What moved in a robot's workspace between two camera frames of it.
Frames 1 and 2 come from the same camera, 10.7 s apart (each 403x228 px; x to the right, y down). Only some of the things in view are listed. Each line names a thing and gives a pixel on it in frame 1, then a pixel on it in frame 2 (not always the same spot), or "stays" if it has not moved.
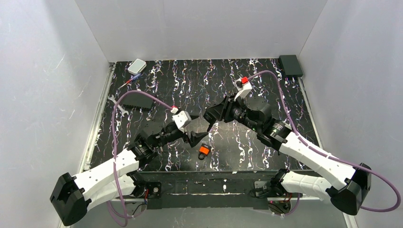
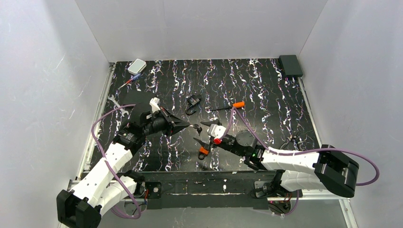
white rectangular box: (137, 67) stays
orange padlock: (204, 150) stays
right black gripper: (225, 109) -> (218, 142)
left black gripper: (187, 135) -> (170, 124)
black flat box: (138, 99) stays
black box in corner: (290, 66) stays
